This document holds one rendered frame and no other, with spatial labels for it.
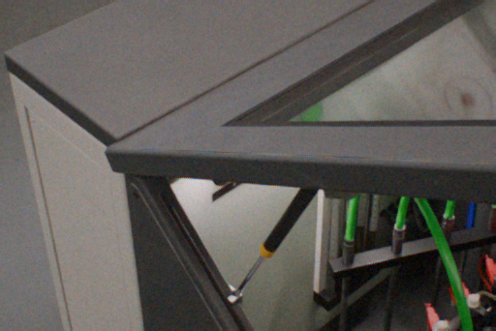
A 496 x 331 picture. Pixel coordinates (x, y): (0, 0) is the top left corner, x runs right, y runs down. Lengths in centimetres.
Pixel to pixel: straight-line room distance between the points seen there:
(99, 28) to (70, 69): 11
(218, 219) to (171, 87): 22
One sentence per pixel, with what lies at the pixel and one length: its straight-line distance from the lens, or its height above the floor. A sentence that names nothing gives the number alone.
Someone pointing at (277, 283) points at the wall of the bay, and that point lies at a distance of 169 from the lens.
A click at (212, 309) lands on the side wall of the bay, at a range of 131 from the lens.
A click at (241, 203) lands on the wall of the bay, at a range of 148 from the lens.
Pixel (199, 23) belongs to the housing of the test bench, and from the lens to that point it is 149.
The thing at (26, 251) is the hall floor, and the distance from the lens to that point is 329.
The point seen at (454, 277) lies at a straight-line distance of 128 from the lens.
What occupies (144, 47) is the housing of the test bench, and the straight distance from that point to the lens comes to 145.
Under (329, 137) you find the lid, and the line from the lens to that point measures 96.
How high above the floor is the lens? 230
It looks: 41 degrees down
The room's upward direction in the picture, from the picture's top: 1 degrees counter-clockwise
